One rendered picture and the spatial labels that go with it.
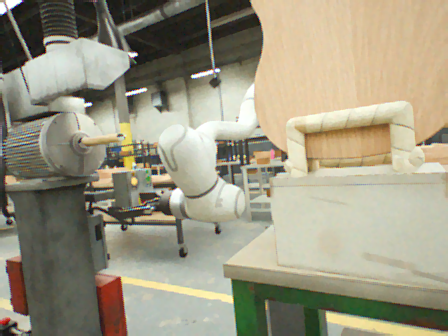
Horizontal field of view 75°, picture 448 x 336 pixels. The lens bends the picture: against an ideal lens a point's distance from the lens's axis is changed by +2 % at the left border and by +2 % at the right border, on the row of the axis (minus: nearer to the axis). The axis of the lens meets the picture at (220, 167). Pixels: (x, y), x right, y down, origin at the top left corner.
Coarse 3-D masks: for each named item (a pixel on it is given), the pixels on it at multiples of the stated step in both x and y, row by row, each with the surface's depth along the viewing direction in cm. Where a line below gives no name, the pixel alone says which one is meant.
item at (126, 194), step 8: (112, 176) 133; (120, 176) 130; (128, 176) 129; (136, 176) 133; (144, 176) 138; (120, 184) 131; (128, 184) 129; (136, 184) 133; (144, 184) 137; (152, 184) 142; (120, 192) 131; (128, 192) 129; (136, 192) 133; (120, 200) 132; (128, 200) 129; (136, 200) 132; (96, 208) 137; (112, 216) 136; (128, 224) 135
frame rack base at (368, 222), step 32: (288, 192) 54; (320, 192) 51; (352, 192) 48; (384, 192) 45; (416, 192) 43; (288, 224) 54; (320, 224) 51; (352, 224) 48; (384, 224) 46; (416, 224) 43; (288, 256) 55; (320, 256) 52; (352, 256) 49; (384, 256) 46; (416, 256) 44
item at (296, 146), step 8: (288, 128) 54; (288, 136) 54; (296, 136) 53; (288, 144) 54; (296, 144) 53; (304, 144) 54; (288, 152) 55; (296, 152) 53; (304, 152) 54; (296, 160) 53; (304, 160) 54; (296, 168) 54; (304, 168) 54; (296, 176) 54
